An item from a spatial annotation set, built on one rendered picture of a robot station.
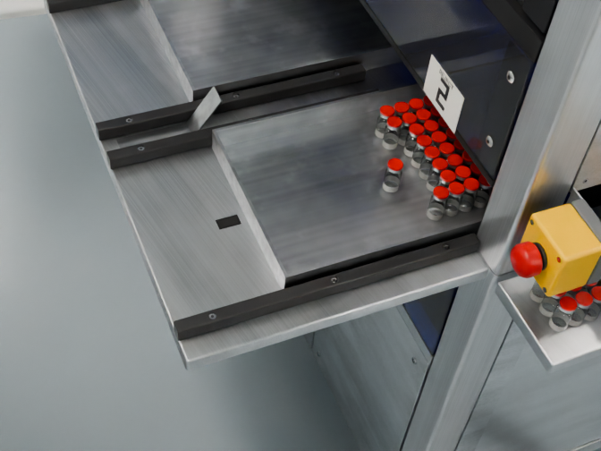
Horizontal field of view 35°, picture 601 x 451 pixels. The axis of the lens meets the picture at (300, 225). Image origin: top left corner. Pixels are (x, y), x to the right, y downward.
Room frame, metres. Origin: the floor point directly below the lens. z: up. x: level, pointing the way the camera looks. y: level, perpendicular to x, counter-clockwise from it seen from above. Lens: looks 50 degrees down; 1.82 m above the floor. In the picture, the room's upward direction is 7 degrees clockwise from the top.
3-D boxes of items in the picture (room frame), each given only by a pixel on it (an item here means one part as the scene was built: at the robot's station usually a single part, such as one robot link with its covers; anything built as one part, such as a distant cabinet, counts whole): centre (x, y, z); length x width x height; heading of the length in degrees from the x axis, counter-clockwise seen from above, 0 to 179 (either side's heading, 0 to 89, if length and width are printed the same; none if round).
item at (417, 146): (0.91, -0.16, 0.91); 0.18 x 0.02 x 0.05; 28
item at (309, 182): (0.87, -0.08, 0.90); 0.34 x 0.26 x 0.04; 118
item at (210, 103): (0.92, 0.19, 0.91); 0.14 x 0.03 x 0.06; 119
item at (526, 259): (0.69, -0.26, 1.00); 0.04 x 0.04 x 0.04; 28
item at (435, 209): (0.83, -0.17, 0.91); 0.02 x 0.02 x 0.05
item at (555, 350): (0.71, -0.34, 0.87); 0.14 x 0.13 x 0.02; 118
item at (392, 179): (0.87, -0.11, 0.90); 0.02 x 0.02 x 0.04
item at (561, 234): (0.71, -0.30, 1.00); 0.08 x 0.07 x 0.07; 118
